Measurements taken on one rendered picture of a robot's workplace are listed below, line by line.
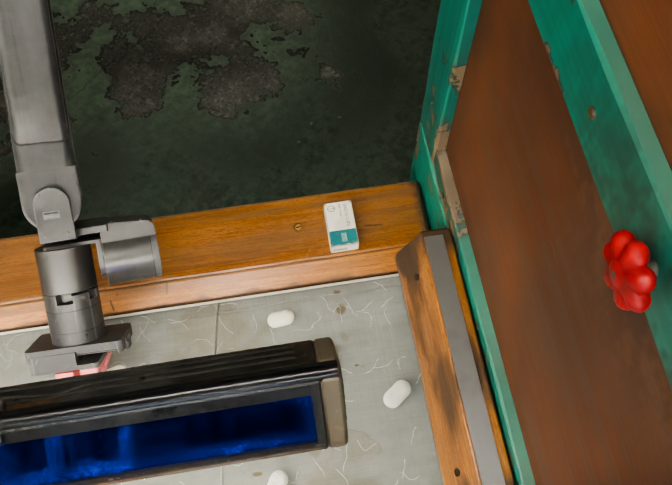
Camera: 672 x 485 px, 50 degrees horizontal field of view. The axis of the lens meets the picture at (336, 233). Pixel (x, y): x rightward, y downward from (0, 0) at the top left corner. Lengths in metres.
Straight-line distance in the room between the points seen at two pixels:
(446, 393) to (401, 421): 0.11
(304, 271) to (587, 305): 0.46
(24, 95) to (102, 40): 1.42
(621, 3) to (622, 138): 0.07
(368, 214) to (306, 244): 0.09
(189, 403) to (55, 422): 0.09
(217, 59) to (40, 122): 1.33
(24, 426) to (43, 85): 0.38
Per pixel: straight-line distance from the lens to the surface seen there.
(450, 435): 0.78
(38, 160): 0.78
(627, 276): 0.39
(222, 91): 2.01
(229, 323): 0.90
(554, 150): 0.54
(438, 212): 0.88
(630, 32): 0.43
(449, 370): 0.77
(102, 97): 2.08
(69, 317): 0.82
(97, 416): 0.51
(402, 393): 0.85
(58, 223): 0.79
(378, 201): 0.94
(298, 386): 0.49
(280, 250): 0.91
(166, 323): 0.92
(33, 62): 0.79
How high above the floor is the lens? 1.59
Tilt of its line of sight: 64 degrees down
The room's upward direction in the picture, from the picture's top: straight up
